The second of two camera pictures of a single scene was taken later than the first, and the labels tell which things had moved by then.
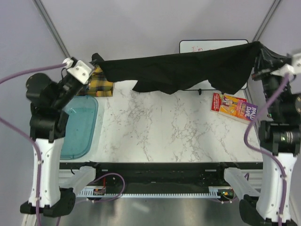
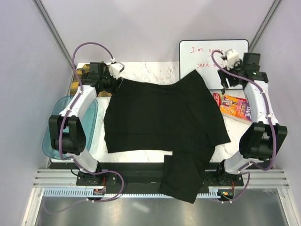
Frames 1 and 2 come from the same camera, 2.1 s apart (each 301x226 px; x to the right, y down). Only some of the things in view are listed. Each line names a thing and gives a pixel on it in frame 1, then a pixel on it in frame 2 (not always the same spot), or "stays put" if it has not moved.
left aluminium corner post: [44, 18] stays put
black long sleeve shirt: [225, 66] -> [185, 116]
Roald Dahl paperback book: [233, 107] stays put
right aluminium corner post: [272, 13] stays put
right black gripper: [268, 61] -> [223, 76]
